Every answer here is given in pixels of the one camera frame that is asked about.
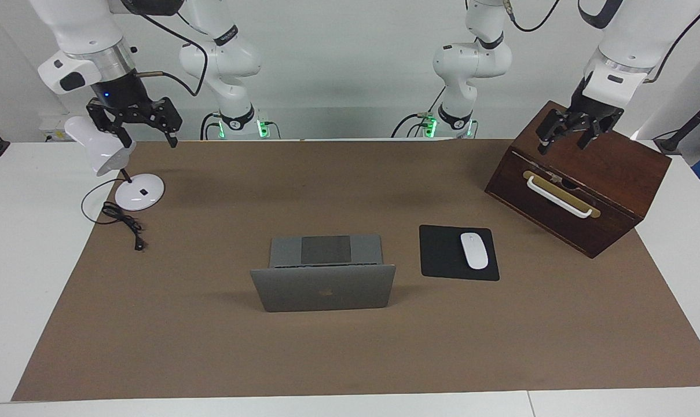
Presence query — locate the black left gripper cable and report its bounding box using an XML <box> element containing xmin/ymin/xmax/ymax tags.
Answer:
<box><xmin>639</xmin><ymin>0</ymin><xmax>700</xmax><ymax>85</ymax></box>

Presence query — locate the white desk lamp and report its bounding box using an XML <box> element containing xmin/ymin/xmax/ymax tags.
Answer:
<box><xmin>64</xmin><ymin>115</ymin><xmax>166</xmax><ymax>212</ymax></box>

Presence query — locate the black arm base cable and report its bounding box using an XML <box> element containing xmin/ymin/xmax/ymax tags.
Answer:
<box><xmin>200</xmin><ymin>112</ymin><xmax>281</xmax><ymax>140</ymax></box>
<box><xmin>391</xmin><ymin>87</ymin><xmax>448</xmax><ymax>138</ymax></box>

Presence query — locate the black stand with pole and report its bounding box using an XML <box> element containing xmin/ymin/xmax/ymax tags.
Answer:
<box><xmin>654</xmin><ymin>93</ymin><xmax>700</xmax><ymax>155</ymax></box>

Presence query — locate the black right arm base cable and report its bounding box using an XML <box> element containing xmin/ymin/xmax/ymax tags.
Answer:
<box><xmin>200</xmin><ymin>112</ymin><xmax>281</xmax><ymax>140</ymax></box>

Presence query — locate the black mouse pad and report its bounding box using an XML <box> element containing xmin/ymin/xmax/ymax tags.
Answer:
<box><xmin>419</xmin><ymin>225</ymin><xmax>500</xmax><ymax>282</ymax></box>

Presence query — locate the white computer mouse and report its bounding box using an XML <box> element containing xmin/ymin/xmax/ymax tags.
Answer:
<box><xmin>460</xmin><ymin>232</ymin><xmax>489</xmax><ymax>270</ymax></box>

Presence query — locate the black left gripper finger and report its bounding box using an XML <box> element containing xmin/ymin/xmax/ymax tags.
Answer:
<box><xmin>578</xmin><ymin>119</ymin><xmax>617</xmax><ymax>150</ymax></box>
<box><xmin>537</xmin><ymin>109</ymin><xmax>569</xmax><ymax>155</ymax></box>

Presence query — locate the white box handle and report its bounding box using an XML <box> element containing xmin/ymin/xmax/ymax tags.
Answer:
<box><xmin>526</xmin><ymin>175</ymin><xmax>592</xmax><ymax>219</ymax></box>

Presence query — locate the black left arm base cable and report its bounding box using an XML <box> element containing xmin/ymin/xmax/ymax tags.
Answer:
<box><xmin>391</xmin><ymin>87</ymin><xmax>448</xmax><ymax>138</ymax></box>

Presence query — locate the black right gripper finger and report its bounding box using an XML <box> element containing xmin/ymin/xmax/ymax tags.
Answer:
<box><xmin>87</xmin><ymin>100</ymin><xmax>134</xmax><ymax>149</ymax></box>
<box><xmin>156</xmin><ymin>97</ymin><xmax>183</xmax><ymax>148</ymax></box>

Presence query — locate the grey laptop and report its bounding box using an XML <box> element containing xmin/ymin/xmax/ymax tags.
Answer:
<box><xmin>250</xmin><ymin>234</ymin><xmax>397</xmax><ymax>313</ymax></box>

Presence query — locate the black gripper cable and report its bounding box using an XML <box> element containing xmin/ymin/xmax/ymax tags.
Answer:
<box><xmin>131</xmin><ymin>6</ymin><xmax>210</xmax><ymax>97</ymax></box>
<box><xmin>639</xmin><ymin>0</ymin><xmax>700</xmax><ymax>85</ymax></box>

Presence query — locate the black lamp power cable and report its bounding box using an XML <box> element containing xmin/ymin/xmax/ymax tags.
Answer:
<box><xmin>81</xmin><ymin>178</ymin><xmax>148</xmax><ymax>252</ymax></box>

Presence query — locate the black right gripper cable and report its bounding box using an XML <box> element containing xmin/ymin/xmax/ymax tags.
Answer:
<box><xmin>131</xmin><ymin>6</ymin><xmax>210</xmax><ymax>97</ymax></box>

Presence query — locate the dark brown wooden box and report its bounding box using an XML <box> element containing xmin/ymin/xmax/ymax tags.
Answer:
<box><xmin>485</xmin><ymin>100</ymin><xmax>672</xmax><ymax>259</ymax></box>

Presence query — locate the brown table mat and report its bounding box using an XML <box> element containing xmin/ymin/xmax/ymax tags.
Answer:
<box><xmin>11</xmin><ymin>139</ymin><xmax>700</xmax><ymax>402</ymax></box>

